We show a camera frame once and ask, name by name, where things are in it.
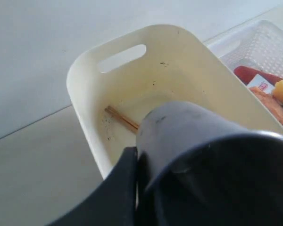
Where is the white perforated plastic basket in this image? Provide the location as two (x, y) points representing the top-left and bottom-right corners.
(206, 20), (283, 78)

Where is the red sausage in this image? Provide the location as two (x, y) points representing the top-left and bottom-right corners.
(233, 66), (283, 85)

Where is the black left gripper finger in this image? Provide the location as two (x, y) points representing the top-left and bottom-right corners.
(49, 147), (137, 226)

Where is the blue white milk carton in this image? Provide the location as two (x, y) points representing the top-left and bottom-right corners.
(247, 74), (275, 94)

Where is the bread piece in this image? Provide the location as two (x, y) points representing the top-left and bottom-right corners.
(249, 87), (283, 126)

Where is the cream plastic bin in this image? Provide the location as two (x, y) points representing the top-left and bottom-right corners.
(67, 24), (283, 178)

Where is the steel cup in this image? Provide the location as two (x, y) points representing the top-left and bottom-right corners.
(136, 101), (283, 226)

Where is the wooden chopstick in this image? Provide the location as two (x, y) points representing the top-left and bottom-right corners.
(105, 105), (139, 134)

